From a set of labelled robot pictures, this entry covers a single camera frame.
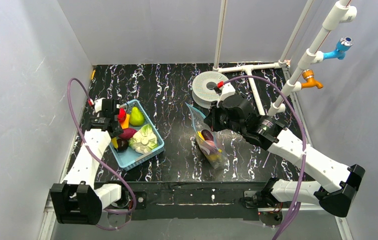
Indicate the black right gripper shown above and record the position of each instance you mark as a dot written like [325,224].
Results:
[212,120]

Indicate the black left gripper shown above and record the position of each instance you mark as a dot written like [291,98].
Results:
[116,127]

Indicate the red toy apple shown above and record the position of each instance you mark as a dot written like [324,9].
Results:
[122,115]

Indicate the green toy pear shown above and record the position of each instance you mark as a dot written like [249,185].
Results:
[136,117]

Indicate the purple toy eggplant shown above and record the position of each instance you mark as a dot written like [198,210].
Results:
[207,135]

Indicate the clear zip top bag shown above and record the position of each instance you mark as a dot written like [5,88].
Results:
[218,160]

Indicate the light blue plastic basket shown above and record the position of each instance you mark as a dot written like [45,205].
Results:
[130,158]

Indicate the yellow toy banana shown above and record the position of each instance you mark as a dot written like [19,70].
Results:
[200,136]
[114,142]

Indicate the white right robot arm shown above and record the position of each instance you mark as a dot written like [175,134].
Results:
[334,186]

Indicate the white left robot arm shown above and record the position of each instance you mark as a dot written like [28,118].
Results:
[76,200]

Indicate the orange yellow toy mango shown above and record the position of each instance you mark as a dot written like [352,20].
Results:
[125,123]

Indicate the reddish toy sweet potato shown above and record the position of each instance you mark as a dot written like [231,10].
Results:
[128,133]

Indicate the white perforated filament spool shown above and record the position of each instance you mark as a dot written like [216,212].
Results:
[203,92]

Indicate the green white toy cabbage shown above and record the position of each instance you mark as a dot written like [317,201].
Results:
[144,140]

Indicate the orange plastic tap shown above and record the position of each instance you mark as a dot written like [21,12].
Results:
[310,81]

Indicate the blue plastic tap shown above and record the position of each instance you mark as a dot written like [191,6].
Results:
[343,45]

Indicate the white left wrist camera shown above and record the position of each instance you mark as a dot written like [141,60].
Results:
[96,105]

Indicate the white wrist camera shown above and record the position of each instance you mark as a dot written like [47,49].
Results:
[224,90]
[96,105]

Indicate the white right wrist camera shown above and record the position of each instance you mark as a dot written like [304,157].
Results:
[224,90]

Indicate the white PVC pipe frame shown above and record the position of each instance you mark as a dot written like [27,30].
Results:
[341,12]

